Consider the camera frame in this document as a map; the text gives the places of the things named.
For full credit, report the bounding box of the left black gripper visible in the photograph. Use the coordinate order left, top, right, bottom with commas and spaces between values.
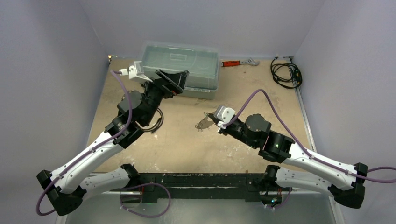
138, 70, 188, 125

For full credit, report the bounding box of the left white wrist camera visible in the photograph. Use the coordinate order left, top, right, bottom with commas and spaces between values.
119, 61, 153, 84

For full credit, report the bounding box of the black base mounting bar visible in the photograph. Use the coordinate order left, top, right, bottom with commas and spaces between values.
117, 172, 295, 204

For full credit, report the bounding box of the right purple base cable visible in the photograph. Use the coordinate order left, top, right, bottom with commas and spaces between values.
263, 188, 293, 211

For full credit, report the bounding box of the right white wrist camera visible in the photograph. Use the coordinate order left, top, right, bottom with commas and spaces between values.
213, 105, 240, 130

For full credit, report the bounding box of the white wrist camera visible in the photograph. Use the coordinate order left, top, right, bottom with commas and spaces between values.
119, 61, 153, 84
213, 105, 240, 130

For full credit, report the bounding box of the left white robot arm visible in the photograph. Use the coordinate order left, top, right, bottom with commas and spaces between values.
37, 70, 189, 216

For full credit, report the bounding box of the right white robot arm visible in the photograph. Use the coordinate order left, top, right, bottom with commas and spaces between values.
206, 113, 368, 209

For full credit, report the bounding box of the black coiled usb cable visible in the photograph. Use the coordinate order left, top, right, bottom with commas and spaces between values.
136, 107, 164, 134

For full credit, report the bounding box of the black coiled cable bundle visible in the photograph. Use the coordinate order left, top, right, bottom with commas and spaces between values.
270, 56, 303, 90

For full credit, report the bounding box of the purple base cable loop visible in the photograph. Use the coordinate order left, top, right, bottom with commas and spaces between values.
119, 182, 172, 218

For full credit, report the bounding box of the grey plastic toolbox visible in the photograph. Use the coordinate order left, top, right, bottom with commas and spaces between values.
141, 42, 220, 100

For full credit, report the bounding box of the orange handled adjustable wrench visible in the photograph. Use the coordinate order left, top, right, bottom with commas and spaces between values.
221, 58, 260, 67

